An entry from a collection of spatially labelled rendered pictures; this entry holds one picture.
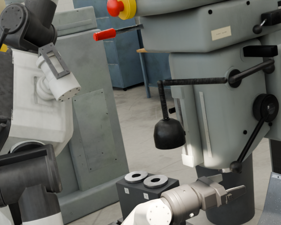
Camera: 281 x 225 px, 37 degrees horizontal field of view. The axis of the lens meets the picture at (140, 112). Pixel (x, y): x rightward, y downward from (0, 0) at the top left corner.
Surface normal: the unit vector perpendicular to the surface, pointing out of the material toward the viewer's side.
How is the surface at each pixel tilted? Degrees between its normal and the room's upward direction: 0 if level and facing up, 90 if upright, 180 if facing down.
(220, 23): 90
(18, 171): 36
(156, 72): 90
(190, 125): 90
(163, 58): 90
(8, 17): 61
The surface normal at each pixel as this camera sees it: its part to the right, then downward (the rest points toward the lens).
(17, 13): -0.39, -0.19
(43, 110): 0.50, -0.46
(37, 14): 0.33, 0.00
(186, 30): -0.80, 0.29
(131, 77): 0.57, 0.12
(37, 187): 0.16, -0.14
